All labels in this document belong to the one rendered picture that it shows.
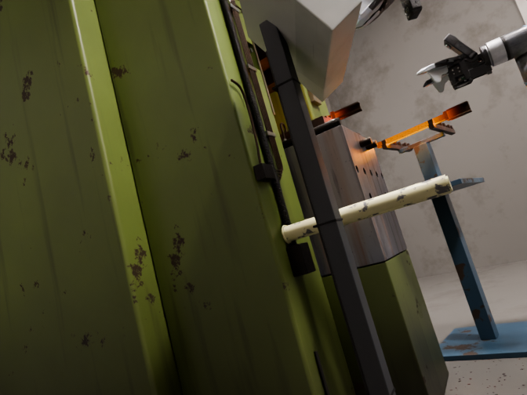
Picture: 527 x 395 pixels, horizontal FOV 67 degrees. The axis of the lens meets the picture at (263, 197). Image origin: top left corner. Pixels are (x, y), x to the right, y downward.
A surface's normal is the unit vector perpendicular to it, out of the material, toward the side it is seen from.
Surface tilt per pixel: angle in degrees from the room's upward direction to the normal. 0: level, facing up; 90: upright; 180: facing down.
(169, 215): 90
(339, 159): 90
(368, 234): 90
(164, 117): 90
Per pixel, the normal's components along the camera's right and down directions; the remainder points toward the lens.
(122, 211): 0.83, -0.31
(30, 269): -0.49, -0.01
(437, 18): -0.73, 0.09
